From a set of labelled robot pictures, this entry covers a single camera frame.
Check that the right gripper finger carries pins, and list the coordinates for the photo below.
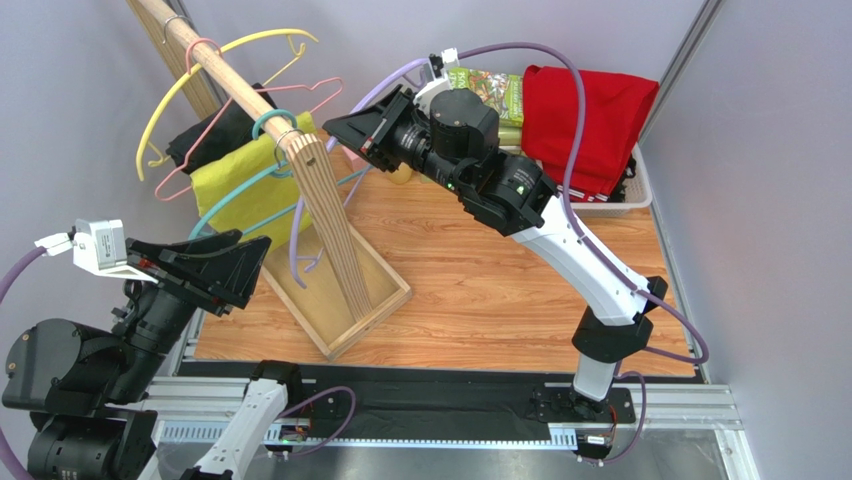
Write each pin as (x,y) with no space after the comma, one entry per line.
(377,155)
(363,131)

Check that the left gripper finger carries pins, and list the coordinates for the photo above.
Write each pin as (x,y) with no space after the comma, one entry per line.
(219,248)
(234,282)

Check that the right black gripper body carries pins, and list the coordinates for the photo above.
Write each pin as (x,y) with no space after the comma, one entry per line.
(389,130)

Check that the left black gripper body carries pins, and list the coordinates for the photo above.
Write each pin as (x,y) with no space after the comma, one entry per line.
(157,313)

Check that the teal plastic hanger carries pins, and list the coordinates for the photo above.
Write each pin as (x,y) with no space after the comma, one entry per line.
(266,180)

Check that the red trousers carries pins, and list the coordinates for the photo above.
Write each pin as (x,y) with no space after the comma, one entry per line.
(617,107)

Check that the black white patterned trousers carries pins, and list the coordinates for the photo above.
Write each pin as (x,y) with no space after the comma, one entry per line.
(619,192)

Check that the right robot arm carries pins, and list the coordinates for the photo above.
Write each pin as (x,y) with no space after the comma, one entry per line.
(455,143)

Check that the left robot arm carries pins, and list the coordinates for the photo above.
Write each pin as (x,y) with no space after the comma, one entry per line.
(78,383)

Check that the yellow-green trousers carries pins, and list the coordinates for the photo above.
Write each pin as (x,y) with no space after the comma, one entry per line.
(246,180)

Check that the yellow plastic hanger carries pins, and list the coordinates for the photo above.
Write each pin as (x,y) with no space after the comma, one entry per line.
(194,69)

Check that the pink plastic hanger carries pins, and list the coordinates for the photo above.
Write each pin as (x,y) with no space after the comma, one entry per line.
(163,158)

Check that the yellow mug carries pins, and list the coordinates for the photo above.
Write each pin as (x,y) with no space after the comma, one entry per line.
(401,175)

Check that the pink cube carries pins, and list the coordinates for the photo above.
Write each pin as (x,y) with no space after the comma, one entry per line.
(356,163)

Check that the green drawer box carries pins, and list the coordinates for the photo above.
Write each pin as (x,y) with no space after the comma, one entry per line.
(509,140)

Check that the wooden clothes rack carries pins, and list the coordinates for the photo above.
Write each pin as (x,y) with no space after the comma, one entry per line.
(353,289)

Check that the green treehouse book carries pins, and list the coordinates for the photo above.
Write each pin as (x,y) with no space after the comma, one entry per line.
(502,92)

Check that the white plastic basket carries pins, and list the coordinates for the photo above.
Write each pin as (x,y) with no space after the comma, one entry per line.
(639,195)

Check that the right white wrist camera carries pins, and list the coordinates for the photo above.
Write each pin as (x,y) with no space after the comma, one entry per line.
(437,79)

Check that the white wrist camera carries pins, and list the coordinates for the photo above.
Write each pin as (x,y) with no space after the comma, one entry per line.
(437,79)
(98,247)

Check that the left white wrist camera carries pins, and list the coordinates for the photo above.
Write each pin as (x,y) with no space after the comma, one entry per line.
(98,247)

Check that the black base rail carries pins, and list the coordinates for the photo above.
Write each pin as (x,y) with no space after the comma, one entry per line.
(384,406)

